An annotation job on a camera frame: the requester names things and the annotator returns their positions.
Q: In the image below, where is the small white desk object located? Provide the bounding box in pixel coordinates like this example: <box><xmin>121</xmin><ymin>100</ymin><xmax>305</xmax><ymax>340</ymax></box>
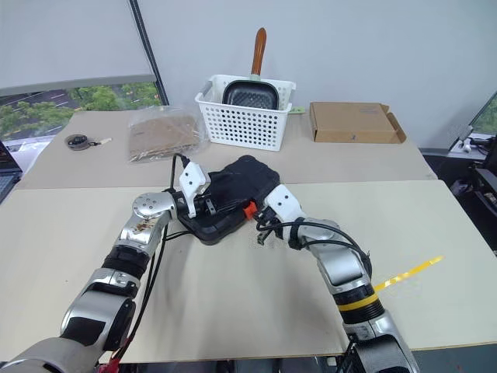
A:
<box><xmin>457</xmin><ymin>124</ymin><xmax>475</xmax><ymax>153</ymax></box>

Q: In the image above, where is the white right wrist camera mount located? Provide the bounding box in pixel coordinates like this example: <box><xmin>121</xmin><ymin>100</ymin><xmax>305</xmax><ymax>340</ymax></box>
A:
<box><xmin>263</xmin><ymin>185</ymin><xmax>308</xmax><ymax>231</ymax></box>

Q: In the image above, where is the white perforated plastic basket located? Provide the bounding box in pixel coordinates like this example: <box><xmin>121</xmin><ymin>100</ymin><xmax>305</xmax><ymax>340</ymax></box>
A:
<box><xmin>194</xmin><ymin>74</ymin><xmax>298</xmax><ymax>152</ymax></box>

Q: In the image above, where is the black window frame post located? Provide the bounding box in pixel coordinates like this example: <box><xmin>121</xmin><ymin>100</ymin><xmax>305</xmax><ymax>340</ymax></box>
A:
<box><xmin>129</xmin><ymin>0</ymin><xmax>170</xmax><ymax>107</ymax></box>

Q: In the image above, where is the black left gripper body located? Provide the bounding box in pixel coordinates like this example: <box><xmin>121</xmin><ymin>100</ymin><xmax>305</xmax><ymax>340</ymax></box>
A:
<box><xmin>192</xmin><ymin>193</ymin><xmax>219</xmax><ymax>219</ymax></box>

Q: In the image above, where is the clear bag with brown paper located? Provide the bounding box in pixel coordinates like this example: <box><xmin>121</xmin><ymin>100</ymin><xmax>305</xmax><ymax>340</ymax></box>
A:
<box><xmin>126</xmin><ymin>105</ymin><xmax>207</xmax><ymax>165</ymax></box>

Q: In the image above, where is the red strap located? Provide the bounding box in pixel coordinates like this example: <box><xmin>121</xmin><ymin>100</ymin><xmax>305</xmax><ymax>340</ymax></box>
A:
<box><xmin>103</xmin><ymin>348</ymin><xmax>130</xmax><ymax>373</ymax></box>

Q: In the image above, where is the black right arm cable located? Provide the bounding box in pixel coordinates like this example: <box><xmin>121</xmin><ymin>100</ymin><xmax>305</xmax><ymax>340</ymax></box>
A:
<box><xmin>266</xmin><ymin>218</ymin><xmax>374</xmax><ymax>281</ymax></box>

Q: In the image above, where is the white roller blind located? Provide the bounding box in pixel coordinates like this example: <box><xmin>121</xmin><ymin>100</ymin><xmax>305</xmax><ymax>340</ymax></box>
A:
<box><xmin>0</xmin><ymin>0</ymin><xmax>157</xmax><ymax>98</ymax></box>

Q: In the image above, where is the dark laptop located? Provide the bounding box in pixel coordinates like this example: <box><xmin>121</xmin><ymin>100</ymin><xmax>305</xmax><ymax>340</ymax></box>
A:
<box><xmin>0</xmin><ymin>140</ymin><xmax>23</xmax><ymax>204</ymax></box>

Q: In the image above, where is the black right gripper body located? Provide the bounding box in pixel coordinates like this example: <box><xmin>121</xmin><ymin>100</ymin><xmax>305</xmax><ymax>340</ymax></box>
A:
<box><xmin>253</xmin><ymin>205</ymin><xmax>282</xmax><ymax>236</ymax></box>

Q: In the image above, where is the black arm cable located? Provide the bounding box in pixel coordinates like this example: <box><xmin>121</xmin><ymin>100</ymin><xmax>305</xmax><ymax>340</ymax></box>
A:
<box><xmin>115</xmin><ymin>152</ymin><xmax>192</xmax><ymax>368</ymax></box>
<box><xmin>266</xmin><ymin>218</ymin><xmax>374</xmax><ymax>281</ymax></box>

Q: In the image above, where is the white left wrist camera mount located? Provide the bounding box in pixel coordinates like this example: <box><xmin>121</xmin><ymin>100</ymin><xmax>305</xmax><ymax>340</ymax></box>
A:
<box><xmin>179</xmin><ymin>162</ymin><xmax>212</xmax><ymax>217</ymax></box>

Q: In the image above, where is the black round tape measure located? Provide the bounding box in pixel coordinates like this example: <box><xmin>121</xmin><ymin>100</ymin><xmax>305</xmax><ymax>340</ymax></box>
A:
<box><xmin>64</xmin><ymin>133</ymin><xmax>91</xmax><ymax>151</ymax></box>

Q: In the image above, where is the black pan with brown handle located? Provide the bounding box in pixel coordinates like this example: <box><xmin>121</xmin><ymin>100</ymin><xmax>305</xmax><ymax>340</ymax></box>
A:
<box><xmin>221</xmin><ymin>27</ymin><xmax>280</xmax><ymax>110</ymax></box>

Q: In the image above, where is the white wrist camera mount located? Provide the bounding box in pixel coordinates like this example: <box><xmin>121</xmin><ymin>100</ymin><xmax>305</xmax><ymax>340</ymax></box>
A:
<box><xmin>263</xmin><ymin>185</ymin><xmax>308</xmax><ymax>231</ymax></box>
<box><xmin>179</xmin><ymin>162</ymin><xmax>212</xmax><ymax>217</ymax></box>

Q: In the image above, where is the black plastic tool case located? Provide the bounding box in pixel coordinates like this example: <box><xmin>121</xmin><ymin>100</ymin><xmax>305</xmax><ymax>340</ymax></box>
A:
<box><xmin>177</xmin><ymin>155</ymin><xmax>282</xmax><ymax>246</ymax></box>

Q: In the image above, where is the brown cardboard box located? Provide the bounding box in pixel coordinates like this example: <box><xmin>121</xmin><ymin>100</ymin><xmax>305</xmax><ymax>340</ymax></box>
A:
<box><xmin>309</xmin><ymin>101</ymin><xmax>408</xmax><ymax>145</ymax></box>

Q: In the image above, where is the yellow tape strip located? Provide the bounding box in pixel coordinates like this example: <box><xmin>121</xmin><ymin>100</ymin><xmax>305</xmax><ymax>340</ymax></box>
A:
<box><xmin>374</xmin><ymin>255</ymin><xmax>446</xmax><ymax>291</ymax></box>

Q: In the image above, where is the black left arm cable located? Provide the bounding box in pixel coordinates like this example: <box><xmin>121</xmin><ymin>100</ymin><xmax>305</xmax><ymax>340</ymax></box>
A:
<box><xmin>115</xmin><ymin>152</ymin><xmax>192</xmax><ymax>368</ymax></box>

